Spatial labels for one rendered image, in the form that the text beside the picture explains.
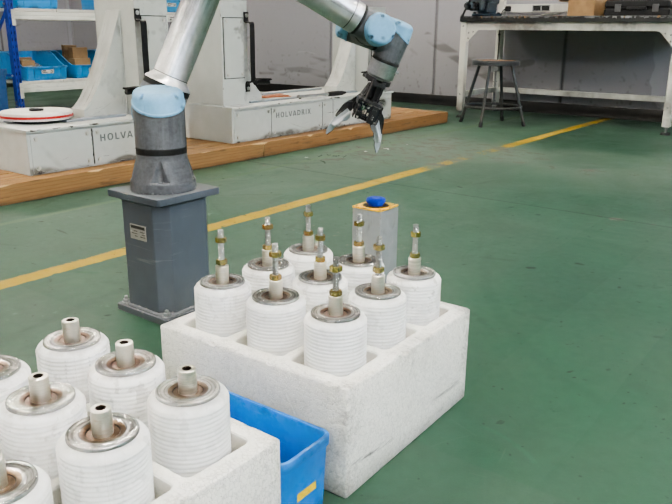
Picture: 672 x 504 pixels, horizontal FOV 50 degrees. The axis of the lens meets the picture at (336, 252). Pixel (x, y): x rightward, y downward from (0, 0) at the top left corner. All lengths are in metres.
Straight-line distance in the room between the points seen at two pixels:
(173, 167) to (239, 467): 0.95
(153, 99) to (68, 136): 1.62
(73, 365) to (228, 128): 2.96
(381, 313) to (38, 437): 0.54
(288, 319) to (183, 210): 0.64
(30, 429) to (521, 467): 0.74
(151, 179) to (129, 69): 1.94
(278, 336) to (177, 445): 0.33
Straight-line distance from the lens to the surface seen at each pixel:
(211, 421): 0.86
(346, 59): 4.88
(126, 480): 0.81
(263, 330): 1.14
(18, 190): 3.10
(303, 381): 1.08
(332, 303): 1.08
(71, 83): 6.39
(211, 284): 1.22
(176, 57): 1.83
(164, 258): 1.71
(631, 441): 1.36
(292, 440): 1.10
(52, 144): 3.24
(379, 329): 1.16
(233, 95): 3.95
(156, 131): 1.68
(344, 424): 1.06
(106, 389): 0.95
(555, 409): 1.42
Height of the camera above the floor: 0.66
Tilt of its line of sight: 17 degrees down
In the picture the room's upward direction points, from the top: straight up
